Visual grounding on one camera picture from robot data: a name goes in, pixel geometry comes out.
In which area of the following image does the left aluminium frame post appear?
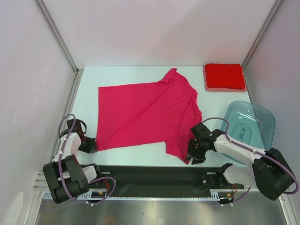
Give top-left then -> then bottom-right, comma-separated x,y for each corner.
35,0 -> 78,73

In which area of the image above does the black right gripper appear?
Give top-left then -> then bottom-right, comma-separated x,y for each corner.
184,138 -> 207,165

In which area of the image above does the grey slotted cable duct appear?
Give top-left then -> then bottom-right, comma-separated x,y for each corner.
43,189 -> 235,202

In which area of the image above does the right aluminium frame post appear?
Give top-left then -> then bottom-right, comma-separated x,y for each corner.
242,0 -> 284,70

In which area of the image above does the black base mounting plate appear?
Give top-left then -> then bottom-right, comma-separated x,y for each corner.
90,165 -> 244,198

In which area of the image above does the magenta pink t shirt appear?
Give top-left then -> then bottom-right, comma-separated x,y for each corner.
96,68 -> 202,164

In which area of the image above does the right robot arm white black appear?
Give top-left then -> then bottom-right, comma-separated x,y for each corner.
187,123 -> 300,201

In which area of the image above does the folded red t shirt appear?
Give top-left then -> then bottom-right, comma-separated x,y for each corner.
205,63 -> 245,90

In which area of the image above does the folded light pink t shirt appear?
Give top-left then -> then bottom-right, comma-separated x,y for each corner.
202,66 -> 248,92

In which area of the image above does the teal transparent plastic bin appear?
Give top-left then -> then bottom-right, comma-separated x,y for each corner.
217,100 -> 276,167

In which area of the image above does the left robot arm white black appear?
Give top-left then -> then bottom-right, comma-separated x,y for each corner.
43,119 -> 104,204

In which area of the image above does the front aluminium frame rail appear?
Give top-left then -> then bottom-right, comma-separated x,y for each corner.
32,171 -> 289,192

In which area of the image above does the aluminium frame post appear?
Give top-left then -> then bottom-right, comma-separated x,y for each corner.
242,0 -> 284,70
35,0 -> 78,73

